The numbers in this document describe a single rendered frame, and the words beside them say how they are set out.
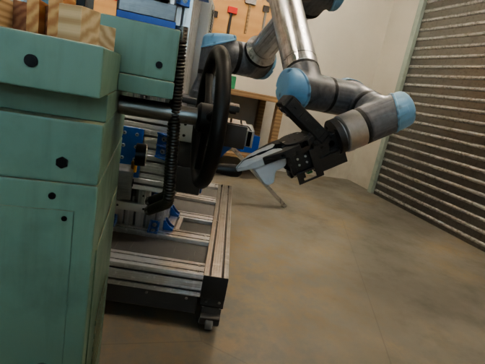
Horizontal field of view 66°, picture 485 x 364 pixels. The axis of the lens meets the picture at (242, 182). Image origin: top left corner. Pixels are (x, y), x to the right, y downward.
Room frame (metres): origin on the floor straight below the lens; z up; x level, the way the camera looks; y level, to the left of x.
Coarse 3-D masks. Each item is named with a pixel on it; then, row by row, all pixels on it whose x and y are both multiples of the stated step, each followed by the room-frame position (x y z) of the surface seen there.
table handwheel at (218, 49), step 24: (216, 48) 0.73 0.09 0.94; (216, 72) 0.67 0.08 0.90; (120, 96) 0.72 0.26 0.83; (216, 96) 0.64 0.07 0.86; (168, 120) 0.74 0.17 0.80; (192, 120) 0.74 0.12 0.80; (216, 120) 0.63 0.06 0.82; (192, 144) 0.86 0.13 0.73; (216, 144) 0.63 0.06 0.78; (192, 168) 0.80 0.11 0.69; (216, 168) 0.66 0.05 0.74
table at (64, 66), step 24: (0, 48) 0.42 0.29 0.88; (24, 48) 0.42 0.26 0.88; (48, 48) 0.43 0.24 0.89; (72, 48) 0.44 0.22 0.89; (96, 48) 0.44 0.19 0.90; (0, 72) 0.42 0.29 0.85; (24, 72) 0.42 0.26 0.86; (48, 72) 0.43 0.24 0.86; (72, 72) 0.44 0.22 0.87; (96, 72) 0.44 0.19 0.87; (120, 72) 0.68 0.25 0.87; (96, 96) 0.44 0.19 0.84; (168, 96) 0.67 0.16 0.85
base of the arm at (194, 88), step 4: (200, 72) 1.34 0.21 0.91; (200, 76) 1.34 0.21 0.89; (196, 80) 1.35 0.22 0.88; (200, 80) 1.34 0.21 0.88; (196, 84) 1.34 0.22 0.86; (192, 88) 1.34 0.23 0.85; (196, 88) 1.34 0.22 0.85; (212, 88) 1.31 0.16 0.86; (192, 92) 1.33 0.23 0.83; (196, 92) 1.32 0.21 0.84; (212, 92) 1.31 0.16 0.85; (192, 96) 1.33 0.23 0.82; (196, 96) 1.32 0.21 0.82; (212, 96) 1.31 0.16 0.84
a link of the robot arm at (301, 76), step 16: (272, 0) 0.94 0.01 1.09; (288, 0) 0.91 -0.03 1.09; (272, 16) 0.93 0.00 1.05; (288, 16) 0.88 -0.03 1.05; (304, 16) 0.90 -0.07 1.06; (288, 32) 0.86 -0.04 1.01; (304, 32) 0.85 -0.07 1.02; (288, 48) 0.83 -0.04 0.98; (304, 48) 0.82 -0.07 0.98; (288, 64) 0.81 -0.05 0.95; (304, 64) 0.79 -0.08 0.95; (288, 80) 0.76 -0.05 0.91; (304, 80) 0.76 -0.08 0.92; (320, 80) 0.78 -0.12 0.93; (336, 80) 0.80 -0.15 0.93; (304, 96) 0.76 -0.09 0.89; (320, 96) 0.77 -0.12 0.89; (336, 96) 0.79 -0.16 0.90
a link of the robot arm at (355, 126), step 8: (352, 112) 0.73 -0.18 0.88; (344, 120) 0.72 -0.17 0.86; (352, 120) 0.72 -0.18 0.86; (360, 120) 0.72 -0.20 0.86; (344, 128) 0.71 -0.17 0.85; (352, 128) 0.71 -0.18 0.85; (360, 128) 0.71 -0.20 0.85; (352, 136) 0.71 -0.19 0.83; (360, 136) 0.71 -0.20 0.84; (368, 136) 0.72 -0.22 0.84; (352, 144) 0.71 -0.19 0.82; (360, 144) 0.72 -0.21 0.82
